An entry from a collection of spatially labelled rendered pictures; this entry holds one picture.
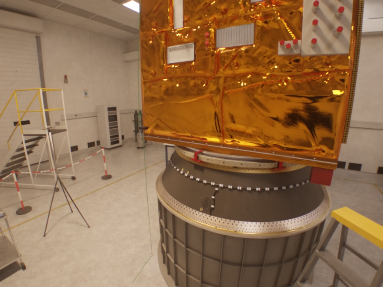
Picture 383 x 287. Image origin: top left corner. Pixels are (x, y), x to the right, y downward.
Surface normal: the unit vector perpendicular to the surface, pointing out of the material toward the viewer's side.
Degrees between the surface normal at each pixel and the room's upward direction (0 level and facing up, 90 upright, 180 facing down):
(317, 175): 90
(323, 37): 90
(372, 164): 90
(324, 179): 90
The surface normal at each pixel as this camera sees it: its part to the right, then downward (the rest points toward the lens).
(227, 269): -0.29, 0.23
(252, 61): -0.45, 0.04
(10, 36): 0.86, 0.12
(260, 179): -0.04, -0.24
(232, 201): -0.27, -0.25
